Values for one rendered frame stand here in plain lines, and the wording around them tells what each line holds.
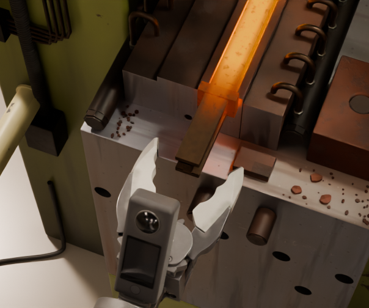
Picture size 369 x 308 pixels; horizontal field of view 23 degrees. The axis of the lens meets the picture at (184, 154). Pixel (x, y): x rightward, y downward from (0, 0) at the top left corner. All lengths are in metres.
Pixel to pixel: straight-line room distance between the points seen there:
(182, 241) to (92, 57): 0.50
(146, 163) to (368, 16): 0.41
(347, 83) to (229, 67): 0.14
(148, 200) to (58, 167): 0.88
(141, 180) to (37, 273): 1.10
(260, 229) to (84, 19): 0.41
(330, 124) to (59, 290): 1.09
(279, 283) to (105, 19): 0.44
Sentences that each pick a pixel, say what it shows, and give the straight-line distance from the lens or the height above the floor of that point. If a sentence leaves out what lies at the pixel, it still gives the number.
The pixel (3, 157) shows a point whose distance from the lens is 1.43.
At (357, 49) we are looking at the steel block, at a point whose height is 0.92.
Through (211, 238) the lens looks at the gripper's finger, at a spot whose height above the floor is 1.01.
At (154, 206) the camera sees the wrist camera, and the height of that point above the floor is 1.09.
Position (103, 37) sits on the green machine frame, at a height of 0.83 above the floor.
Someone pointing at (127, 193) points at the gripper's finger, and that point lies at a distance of 0.94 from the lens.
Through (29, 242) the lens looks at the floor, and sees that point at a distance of 2.06.
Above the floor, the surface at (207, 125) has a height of 1.01.
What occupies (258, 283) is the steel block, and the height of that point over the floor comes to 0.65.
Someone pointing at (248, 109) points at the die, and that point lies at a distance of 1.03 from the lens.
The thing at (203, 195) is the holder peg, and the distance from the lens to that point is 1.08.
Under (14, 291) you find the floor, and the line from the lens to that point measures 2.02.
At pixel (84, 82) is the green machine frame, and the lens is 1.41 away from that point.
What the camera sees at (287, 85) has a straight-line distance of 1.01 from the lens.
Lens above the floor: 1.84
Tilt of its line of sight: 59 degrees down
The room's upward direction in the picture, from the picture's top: straight up
